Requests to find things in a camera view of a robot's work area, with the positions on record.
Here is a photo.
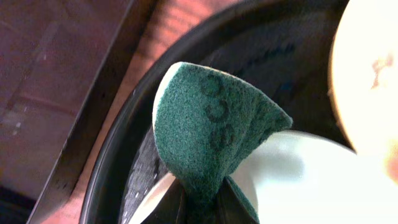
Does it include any light blue plate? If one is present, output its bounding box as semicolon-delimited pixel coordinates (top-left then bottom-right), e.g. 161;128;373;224
131;131;397;223

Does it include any green yellow sponge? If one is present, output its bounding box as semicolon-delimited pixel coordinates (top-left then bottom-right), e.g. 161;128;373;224
152;62;293;223

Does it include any yellow plate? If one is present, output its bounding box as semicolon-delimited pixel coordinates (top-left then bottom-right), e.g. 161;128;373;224
329;0;397;182

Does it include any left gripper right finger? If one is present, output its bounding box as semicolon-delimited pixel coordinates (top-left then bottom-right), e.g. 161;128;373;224
216;178;259;224

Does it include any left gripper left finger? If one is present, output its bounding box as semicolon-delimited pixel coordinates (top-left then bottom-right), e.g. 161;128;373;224
141;179;187;224

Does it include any black rectangular tray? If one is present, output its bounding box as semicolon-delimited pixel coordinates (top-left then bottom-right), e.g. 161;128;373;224
1;0;156;223

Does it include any round black tray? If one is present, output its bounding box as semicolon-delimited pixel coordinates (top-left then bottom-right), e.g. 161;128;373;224
80;0;348;223

